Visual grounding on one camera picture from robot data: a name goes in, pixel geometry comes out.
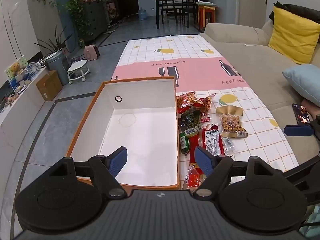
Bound red crispy sticks bag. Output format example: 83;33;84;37
176;92;205;111

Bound smartphone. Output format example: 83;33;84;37
292;103;314;125

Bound light blue pillow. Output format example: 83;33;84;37
282;64;320;108

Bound trailing vine plant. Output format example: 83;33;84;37
65;0;93;35

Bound green sausage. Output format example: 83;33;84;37
179;130;190;155

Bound orange cardboard box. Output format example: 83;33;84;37
65;77;181;190

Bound white rolling stool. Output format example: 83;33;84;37
67;60;91;85

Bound black dining chair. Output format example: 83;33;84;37
161;0;180;23
184;0;201;28

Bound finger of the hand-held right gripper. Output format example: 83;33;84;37
284;120;320;140
282;152;320;180

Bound white tv console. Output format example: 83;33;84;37
0;66;50;128

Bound shoe rack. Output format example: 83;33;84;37
106;0;121;27

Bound red packet white label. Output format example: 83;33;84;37
201;126;225;157

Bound brown cardboard carton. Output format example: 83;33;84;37
36;70;63;102

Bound long leaf potted plant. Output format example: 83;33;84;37
34;25;73;56

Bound small black fan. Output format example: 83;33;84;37
61;57;73;72

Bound dark green snack packet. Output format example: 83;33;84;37
180;109;203;138

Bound grey trash bin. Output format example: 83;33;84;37
44;51;70;86

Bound clear candy packet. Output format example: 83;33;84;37
220;137;242;156

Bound gold peanut packet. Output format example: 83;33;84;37
215;106;248;139

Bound lemon print tablecloth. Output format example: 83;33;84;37
111;34;300;192

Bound grey drawer cabinet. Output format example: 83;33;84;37
84;0;108;42

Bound black dining table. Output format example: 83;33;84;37
155;0;200;30

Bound beige sofa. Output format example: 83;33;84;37
200;19;320;161

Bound pink heater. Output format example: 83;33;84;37
84;45;100;61

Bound black cloth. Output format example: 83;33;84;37
269;1;320;25

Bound yellow pillow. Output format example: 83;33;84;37
268;6;320;65

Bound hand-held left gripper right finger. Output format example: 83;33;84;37
192;146;274;198

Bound orange plastic stool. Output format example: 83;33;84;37
197;5;217;32

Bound teddy bear picture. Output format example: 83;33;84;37
5;55;29;86

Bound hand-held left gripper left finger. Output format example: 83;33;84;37
49;146;128;198

